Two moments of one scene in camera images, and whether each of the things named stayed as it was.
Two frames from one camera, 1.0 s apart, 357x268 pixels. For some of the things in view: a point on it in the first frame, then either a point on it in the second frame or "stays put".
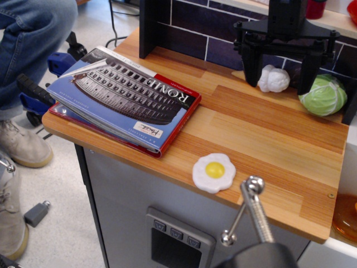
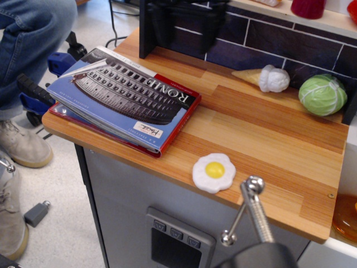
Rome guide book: (112, 94) stays put
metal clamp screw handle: (251, 187) stays put
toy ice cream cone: (272, 79) stays put
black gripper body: (286, 30) -> (192, 24)
